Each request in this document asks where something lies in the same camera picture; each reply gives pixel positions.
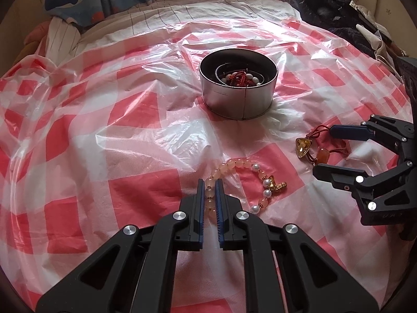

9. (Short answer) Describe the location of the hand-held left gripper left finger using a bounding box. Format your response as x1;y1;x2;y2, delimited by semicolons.
35;179;206;313

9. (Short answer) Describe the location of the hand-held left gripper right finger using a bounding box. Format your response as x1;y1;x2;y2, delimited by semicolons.
215;179;382;313

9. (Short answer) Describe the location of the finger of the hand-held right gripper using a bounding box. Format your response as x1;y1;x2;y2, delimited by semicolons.
329;114;415;162
312;160;417;216

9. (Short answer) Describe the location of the amber pendant cord bracelet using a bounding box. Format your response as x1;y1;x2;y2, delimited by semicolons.
295;124;352;167

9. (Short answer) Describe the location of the pink bead bracelet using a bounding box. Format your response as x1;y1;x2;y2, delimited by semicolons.
204;158;289;225

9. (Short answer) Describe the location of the round metal tin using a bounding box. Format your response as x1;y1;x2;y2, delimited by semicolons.
199;48;278;120

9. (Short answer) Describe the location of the white bead bracelet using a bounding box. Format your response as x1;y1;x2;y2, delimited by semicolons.
222;73;263;87

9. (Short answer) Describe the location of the red knotted cord bracelet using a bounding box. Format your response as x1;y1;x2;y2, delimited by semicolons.
225;69;253;88

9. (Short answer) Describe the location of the pile of dark clothes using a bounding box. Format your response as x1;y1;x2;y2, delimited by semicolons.
290;0;404;69

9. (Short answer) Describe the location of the red checkered plastic sheet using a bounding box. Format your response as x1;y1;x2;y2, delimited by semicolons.
0;0;417;313

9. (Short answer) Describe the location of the striped white bedsheet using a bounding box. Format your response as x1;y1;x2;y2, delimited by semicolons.
44;0;300;53

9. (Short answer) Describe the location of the pink cloth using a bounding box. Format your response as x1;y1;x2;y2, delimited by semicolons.
24;20;53;44

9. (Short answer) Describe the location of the dark metal chain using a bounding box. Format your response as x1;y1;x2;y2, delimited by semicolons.
213;62;229;86

